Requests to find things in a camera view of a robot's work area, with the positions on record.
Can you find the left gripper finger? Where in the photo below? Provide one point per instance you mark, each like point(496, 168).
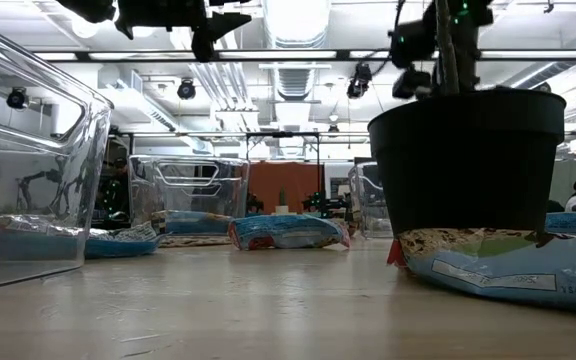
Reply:
point(203, 50)
point(225, 25)

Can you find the blue orange-tipped granola bar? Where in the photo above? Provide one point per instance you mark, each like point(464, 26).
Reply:
point(193, 224)

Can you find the green blue granola bar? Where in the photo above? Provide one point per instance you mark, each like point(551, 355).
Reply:
point(118, 247)
point(28, 245)

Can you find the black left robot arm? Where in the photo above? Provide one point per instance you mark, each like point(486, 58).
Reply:
point(88, 7)

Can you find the black background robot arm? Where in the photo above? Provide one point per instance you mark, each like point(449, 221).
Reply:
point(43, 180)
point(254, 204)
point(320, 202)

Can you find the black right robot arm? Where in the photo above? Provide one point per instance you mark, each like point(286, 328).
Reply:
point(413, 42)

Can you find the black plastic plant pot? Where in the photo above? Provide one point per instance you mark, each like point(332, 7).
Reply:
point(468, 165)

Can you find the clear plastic bin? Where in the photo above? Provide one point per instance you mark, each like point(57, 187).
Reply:
point(368, 200)
point(188, 172)
point(95, 150)

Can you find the orange curtain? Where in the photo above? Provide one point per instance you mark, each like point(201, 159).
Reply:
point(293, 182)

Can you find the small cactus in white pot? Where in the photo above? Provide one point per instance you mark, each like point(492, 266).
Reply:
point(282, 197)

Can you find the round woven wicker placemat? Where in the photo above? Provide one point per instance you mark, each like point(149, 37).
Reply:
point(193, 241)

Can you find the black ceiling camera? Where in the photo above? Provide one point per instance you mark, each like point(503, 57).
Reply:
point(186, 89)
point(18, 98)
point(359, 80)

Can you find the ribbed silver air duct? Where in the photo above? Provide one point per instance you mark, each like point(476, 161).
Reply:
point(295, 82)

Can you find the black background stand frame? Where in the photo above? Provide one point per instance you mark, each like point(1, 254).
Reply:
point(283, 134)

